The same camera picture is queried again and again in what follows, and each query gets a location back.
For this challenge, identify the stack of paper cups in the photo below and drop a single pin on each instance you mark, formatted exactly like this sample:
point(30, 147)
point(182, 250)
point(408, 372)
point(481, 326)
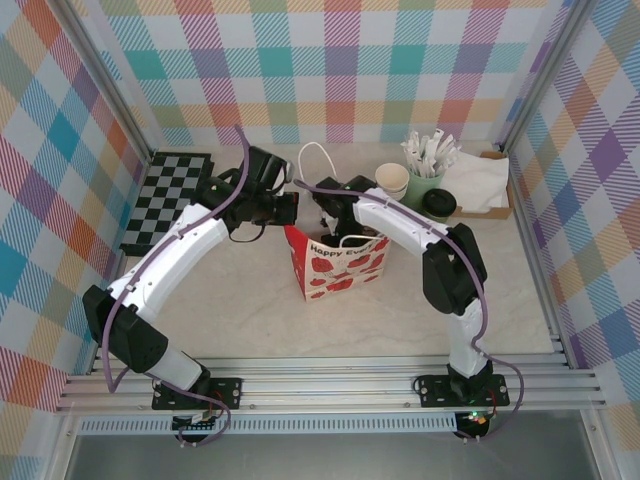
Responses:
point(391, 175)

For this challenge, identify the black plastic cup lid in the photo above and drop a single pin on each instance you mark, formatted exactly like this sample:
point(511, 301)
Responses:
point(440, 201)

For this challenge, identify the small circuit board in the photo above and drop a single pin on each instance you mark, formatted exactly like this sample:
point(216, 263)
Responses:
point(475, 419)
point(197, 422)

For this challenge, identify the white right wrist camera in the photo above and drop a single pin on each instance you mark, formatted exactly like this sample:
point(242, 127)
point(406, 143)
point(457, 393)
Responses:
point(326, 220)

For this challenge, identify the white paper napkin stack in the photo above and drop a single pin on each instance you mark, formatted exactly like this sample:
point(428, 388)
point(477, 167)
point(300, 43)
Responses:
point(475, 180)

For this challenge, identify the black grey chessboard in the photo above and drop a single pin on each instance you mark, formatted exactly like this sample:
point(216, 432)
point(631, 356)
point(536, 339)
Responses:
point(160, 190)

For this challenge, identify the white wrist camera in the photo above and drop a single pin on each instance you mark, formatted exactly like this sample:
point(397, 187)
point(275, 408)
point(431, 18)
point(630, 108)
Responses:
point(326, 220)
point(281, 171)

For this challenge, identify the aluminium frame post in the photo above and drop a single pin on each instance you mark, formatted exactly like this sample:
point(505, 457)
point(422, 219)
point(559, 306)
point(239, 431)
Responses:
point(107, 75)
point(547, 70)

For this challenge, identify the white red poppy paper bag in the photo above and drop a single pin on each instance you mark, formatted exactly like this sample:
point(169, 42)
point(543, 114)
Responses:
point(345, 280)

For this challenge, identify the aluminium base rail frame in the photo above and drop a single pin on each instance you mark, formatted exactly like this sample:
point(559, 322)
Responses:
point(325, 385)

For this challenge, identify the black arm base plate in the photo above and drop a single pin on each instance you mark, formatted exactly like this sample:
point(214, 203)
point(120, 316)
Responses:
point(432, 390)
point(227, 392)

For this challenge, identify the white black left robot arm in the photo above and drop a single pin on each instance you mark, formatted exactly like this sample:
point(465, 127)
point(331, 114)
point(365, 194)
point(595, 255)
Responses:
point(170, 255)

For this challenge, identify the brown cardboard napkin box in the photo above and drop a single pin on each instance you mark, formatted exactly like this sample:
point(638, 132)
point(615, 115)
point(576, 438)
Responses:
point(492, 214)

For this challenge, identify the mint green cylindrical holder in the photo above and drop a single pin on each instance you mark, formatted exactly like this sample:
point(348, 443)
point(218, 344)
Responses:
point(417, 192)

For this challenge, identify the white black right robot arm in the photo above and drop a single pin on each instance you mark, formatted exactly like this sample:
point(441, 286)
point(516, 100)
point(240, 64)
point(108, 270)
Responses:
point(395, 215)

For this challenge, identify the white paper wrapped straw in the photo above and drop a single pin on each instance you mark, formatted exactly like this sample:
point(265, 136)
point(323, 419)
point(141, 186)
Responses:
point(436, 145)
point(446, 152)
point(429, 155)
point(411, 155)
point(419, 147)
point(451, 156)

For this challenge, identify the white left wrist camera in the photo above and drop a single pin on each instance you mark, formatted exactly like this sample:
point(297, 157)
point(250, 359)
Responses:
point(281, 171)

